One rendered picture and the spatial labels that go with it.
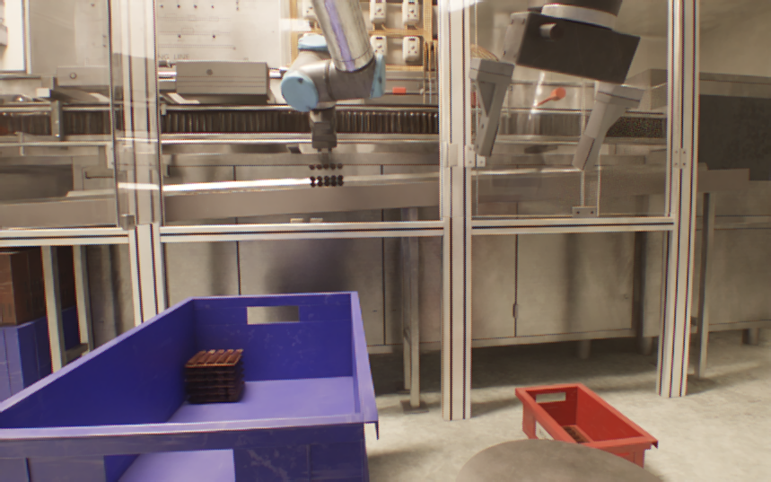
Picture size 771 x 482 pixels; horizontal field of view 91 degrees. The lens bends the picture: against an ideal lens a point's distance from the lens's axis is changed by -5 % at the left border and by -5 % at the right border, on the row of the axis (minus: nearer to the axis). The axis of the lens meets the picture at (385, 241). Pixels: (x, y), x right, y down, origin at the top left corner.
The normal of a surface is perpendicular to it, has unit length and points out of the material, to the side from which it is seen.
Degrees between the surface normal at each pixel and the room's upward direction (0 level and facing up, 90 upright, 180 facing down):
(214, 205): 90
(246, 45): 90
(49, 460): 90
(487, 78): 114
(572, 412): 90
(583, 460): 0
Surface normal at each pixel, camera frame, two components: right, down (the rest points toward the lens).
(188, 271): 0.12, 0.07
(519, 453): -0.02, -1.00
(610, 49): 0.10, 0.47
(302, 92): -0.23, 0.74
